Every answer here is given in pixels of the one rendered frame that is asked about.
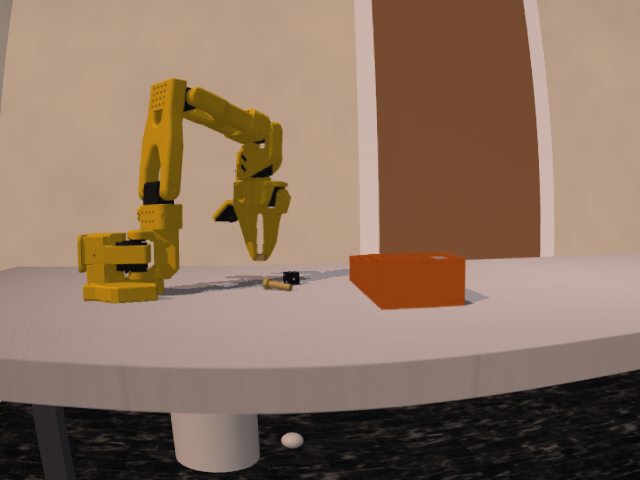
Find black die with white pips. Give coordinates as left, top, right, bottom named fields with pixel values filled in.
left=283, top=271, right=300, bottom=285

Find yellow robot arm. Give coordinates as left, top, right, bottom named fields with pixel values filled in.
left=81, top=78, right=283, bottom=303

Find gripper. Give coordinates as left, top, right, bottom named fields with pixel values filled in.
left=212, top=177, right=291, bottom=259

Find orange labelled storage bins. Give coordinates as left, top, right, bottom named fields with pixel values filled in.
left=349, top=252, right=466, bottom=310

